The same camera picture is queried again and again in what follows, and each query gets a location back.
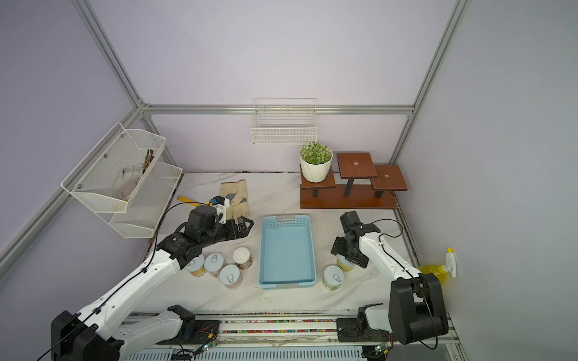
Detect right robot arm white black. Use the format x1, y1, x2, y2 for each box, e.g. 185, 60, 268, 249
331, 211, 449, 344

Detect white pot green succulent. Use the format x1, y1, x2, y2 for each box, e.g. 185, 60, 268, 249
300, 141, 333, 184

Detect pull-tab can leftmost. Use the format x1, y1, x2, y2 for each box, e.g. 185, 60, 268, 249
185, 254, 206, 277

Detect white lid can orange label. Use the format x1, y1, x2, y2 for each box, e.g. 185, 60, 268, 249
233, 247, 253, 269

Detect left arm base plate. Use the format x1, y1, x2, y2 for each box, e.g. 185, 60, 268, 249
157, 320, 221, 346

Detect pull-tab can middle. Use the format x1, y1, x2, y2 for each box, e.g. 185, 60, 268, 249
204, 253, 225, 278

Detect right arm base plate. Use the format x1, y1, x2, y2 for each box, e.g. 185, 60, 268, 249
336, 317, 395, 343

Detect yellow plastic scoop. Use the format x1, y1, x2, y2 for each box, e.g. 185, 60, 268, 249
177, 196, 202, 206

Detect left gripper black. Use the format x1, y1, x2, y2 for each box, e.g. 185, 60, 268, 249
201, 215, 252, 249

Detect white wire wall basket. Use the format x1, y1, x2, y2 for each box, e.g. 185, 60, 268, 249
251, 98, 318, 145

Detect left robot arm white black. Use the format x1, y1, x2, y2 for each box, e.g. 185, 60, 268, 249
45, 204, 254, 360

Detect green label can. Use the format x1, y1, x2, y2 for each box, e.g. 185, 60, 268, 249
322, 265, 345, 291

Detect beige work gloves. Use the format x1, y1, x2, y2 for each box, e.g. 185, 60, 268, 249
220, 180, 250, 220

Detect aluminium front rail frame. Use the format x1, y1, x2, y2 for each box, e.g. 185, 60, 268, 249
120, 314, 466, 360

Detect light blue plastic basket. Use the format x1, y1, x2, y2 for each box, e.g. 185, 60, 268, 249
258, 214, 317, 290

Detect white mesh two-tier rack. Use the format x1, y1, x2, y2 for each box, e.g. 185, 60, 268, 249
61, 123, 183, 239

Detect brown wooden tiered stand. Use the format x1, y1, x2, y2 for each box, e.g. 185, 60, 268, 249
300, 152, 408, 210

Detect yellow spray bottle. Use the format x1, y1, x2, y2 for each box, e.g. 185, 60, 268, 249
418, 248, 457, 286

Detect can with yellow label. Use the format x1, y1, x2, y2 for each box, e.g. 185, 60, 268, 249
337, 254, 355, 272

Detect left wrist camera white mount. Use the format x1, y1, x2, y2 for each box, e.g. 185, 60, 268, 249
209, 196, 230, 224

